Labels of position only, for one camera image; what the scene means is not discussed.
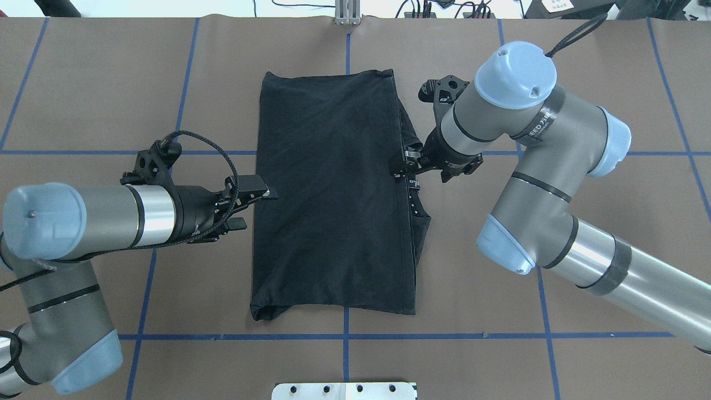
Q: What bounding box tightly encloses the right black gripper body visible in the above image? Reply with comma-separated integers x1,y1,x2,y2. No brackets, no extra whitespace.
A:
419,127,483,183

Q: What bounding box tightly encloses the aluminium frame post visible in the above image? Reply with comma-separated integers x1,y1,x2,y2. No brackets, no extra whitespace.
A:
334,0,362,26

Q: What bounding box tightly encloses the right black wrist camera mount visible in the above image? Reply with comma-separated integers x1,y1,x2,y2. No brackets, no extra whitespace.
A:
417,75,470,124

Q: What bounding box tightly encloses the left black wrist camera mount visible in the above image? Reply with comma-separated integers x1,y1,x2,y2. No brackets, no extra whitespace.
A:
120,139,182,189

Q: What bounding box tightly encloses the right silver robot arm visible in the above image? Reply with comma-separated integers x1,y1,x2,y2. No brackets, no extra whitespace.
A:
389,41,710,354

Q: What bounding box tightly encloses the black graphic t-shirt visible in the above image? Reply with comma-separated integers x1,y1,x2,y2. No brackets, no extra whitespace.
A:
251,70,431,321

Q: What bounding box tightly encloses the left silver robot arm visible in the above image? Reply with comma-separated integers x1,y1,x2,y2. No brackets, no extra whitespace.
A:
2,175,277,398

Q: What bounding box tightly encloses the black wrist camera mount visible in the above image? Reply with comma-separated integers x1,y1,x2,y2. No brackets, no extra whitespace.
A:
120,139,182,189
417,75,470,124

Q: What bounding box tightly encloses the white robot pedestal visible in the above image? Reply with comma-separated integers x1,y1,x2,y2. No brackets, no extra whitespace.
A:
271,382,418,399

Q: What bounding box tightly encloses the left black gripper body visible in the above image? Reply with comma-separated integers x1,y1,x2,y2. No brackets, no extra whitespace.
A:
175,186,229,242

